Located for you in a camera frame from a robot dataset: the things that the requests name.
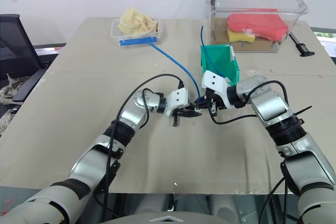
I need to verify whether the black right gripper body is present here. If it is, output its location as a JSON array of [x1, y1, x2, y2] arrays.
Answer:
[[205, 89, 226, 110]]

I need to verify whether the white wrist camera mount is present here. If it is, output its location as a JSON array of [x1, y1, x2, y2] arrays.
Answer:
[[163, 88, 192, 118], [201, 70, 233, 110]]

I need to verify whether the brown cardboard table cover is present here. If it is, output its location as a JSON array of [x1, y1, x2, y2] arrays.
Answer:
[[0, 16, 336, 195]]

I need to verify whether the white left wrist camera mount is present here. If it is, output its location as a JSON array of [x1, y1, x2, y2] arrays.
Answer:
[[163, 88, 192, 118]]

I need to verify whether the small clear plastic container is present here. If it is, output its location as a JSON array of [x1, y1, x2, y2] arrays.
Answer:
[[110, 17, 163, 48]]

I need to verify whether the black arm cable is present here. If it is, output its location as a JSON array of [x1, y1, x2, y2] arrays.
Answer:
[[209, 80, 289, 224], [93, 73, 186, 222]]

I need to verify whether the black caliper tool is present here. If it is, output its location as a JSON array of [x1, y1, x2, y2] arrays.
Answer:
[[288, 31, 315, 58]]

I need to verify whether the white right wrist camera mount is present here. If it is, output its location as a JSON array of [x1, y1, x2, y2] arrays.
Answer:
[[201, 70, 233, 110]]

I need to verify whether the grey robot torso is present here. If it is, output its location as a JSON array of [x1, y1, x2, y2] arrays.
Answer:
[[103, 209, 238, 224]]

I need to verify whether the plaid cloth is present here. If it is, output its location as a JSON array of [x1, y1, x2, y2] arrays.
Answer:
[[0, 73, 32, 137]]

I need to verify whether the yellow cloth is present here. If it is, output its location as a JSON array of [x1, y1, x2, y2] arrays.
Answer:
[[117, 6, 160, 35]]

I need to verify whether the black cable tie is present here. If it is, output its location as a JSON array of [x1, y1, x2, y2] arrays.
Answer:
[[291, 105, 313, 118]]

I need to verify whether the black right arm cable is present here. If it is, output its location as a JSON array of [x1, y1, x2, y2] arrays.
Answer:
[[209, 80, 289, 224]]

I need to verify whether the black office chair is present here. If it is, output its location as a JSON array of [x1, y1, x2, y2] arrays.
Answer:
[[0, 14, 60, 104]]

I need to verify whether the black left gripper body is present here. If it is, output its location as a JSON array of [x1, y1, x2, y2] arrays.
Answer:
[[172, 107, 192, 127]]

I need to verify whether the blue cable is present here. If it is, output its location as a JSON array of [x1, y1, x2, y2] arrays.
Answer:
[[147, 40, 208, 104], [201, 25, 228, 78]]

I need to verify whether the yellow sponge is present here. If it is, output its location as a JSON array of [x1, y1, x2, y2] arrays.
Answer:
[[226, 28, 256, 44]]

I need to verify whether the blue flat strip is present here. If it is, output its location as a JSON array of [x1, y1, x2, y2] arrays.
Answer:
[[118, 36, 160, 47]]

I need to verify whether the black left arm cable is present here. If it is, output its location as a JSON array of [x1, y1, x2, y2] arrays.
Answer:
[[93, 73, 186, 222]]

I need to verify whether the green plastic bin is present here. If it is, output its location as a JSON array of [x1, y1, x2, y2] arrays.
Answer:
[[200, 45, 241, 87]]

